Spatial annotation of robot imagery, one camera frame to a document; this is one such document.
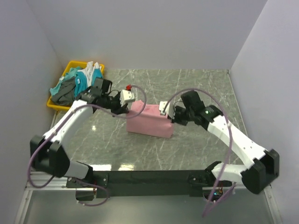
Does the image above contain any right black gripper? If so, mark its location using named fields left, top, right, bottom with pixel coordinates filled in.
left=168, top=105, right=194, bottom=126

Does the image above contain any pink t shirt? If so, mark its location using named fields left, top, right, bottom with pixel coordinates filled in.
left=126, top=104, right=174, bottom=138

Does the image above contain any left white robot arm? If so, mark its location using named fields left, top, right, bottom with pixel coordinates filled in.
left=29, top=78, right=135, bottom=188

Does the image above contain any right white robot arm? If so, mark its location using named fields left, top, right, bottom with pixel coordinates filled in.
left=160, top=89, right=280, bottom=194

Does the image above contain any teal t shirt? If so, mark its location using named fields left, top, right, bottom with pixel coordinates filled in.
left=74, top=67, right=103, bottom=97

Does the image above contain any white t shirt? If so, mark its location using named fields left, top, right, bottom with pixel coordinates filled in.
left=81, top=61, right=103, bottom=87

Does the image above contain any grey t shirt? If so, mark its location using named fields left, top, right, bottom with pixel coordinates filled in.
left=51, top=77, right=76, bottom=106

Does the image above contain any light green t shirt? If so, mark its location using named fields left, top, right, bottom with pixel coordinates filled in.
left=50, top=66, right=82, bottom=96

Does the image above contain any black base bar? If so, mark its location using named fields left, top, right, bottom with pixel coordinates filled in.
left=66, top=169, right=234, bottom=201

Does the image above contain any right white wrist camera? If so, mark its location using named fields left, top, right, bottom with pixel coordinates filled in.
left=158, top=101, right=175, bottom=119

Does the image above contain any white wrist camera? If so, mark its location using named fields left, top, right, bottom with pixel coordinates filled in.
left=158, top=101, right=175, bottom=119
left=120, top=85, right=135, bottom=106

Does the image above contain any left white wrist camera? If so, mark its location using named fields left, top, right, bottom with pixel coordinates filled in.
left=120, top=85, right=135, bottom=106

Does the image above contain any aluminium rail frame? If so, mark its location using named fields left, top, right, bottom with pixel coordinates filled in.
left=14, top=170, right=283, bottom=224

